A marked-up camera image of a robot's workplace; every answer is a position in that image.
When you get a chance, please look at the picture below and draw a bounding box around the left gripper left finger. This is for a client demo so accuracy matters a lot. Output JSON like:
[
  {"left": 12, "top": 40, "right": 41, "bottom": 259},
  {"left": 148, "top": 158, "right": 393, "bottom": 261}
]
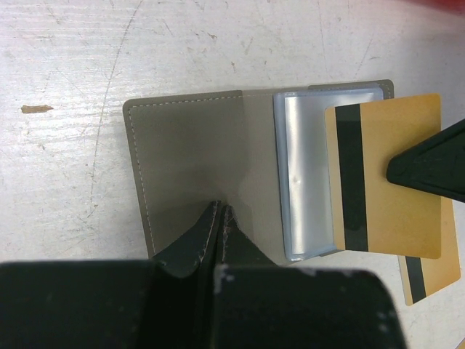
[{"left": 1, "top": 201, "right": 221, "bottom": 348}]

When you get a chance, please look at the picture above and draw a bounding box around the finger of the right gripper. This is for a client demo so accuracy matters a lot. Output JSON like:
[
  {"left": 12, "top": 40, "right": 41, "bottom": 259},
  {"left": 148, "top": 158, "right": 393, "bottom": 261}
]
[{"left": 387, "top": 120, "right": 464, "bottom": 202}]

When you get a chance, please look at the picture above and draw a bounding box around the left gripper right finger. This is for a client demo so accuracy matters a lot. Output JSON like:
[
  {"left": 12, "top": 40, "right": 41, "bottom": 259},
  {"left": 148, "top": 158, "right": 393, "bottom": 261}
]
[{"left": 214, "top": 206, "right": 406, "bottom": 348}]

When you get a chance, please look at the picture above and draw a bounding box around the gold card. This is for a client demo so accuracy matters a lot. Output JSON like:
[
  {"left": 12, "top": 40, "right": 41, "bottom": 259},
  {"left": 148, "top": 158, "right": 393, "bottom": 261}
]
[
  {"left": 324, "top": 94, "right": 442, "bottom": 259},
  {"left": 398, "top": 198, "right": 461, "bottom": 306}
]

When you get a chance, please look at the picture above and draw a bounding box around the grey card holder wallet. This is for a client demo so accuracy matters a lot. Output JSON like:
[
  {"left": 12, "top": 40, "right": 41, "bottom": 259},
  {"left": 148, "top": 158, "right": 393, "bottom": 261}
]
[{"left": 123, "top": 79, "right": 394, "bottom": 265}]

